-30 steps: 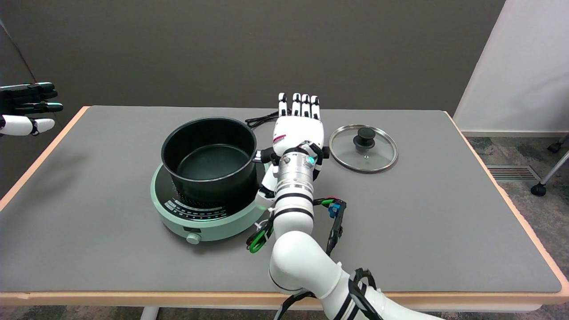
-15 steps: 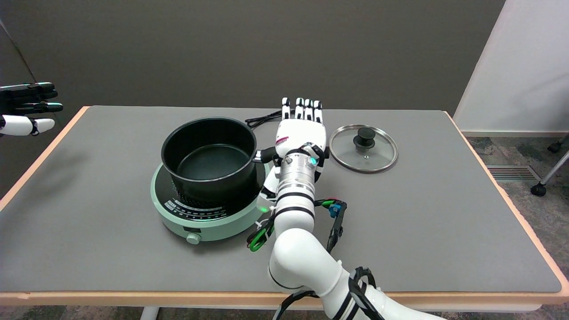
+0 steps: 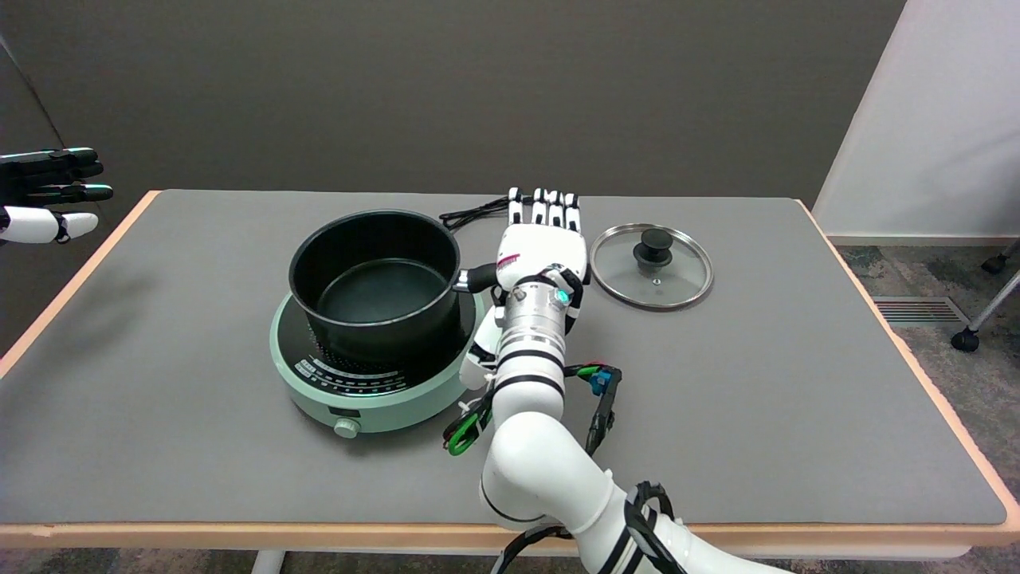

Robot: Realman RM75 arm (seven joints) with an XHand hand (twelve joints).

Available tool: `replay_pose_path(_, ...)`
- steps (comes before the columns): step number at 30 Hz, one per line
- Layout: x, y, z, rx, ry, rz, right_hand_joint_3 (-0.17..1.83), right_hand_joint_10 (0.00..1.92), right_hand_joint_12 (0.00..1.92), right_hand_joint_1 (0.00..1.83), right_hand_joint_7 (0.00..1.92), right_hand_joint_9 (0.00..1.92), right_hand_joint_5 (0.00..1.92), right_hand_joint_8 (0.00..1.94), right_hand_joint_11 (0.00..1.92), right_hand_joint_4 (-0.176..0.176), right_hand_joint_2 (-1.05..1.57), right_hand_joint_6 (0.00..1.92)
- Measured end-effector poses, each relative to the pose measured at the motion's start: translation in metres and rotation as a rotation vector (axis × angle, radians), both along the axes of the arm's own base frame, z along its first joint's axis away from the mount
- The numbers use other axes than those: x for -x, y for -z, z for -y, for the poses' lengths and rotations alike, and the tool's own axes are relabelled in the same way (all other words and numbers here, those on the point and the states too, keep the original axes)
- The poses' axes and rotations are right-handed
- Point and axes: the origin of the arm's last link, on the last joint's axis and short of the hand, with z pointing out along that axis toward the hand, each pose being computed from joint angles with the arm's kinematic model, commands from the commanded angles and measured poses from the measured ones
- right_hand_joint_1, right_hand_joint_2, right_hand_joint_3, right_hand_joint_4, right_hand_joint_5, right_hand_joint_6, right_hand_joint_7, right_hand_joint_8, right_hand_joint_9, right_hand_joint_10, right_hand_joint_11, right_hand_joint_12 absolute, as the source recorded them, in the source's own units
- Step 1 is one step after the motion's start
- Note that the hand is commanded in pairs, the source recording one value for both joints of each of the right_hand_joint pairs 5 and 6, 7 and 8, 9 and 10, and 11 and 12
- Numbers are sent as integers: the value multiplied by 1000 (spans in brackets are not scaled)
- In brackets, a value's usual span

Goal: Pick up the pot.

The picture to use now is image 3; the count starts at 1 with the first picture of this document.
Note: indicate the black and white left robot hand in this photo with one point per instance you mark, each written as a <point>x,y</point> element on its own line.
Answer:
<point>32,223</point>

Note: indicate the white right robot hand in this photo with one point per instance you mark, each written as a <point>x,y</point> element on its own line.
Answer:
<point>542,251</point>

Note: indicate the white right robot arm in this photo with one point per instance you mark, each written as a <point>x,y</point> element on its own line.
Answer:
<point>542,470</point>

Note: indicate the glass pot lid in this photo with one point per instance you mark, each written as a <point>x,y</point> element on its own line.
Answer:
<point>687,279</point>

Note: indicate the green induction cooker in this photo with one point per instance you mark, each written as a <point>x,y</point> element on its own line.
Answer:
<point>382,406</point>

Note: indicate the metal floor vent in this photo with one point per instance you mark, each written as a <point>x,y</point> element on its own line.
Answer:
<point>916,311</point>

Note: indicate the white table leg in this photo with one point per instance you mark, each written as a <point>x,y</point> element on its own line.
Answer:
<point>267,562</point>

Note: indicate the chair leg with caster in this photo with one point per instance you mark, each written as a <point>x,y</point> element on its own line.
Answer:
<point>994,261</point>
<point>966,340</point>

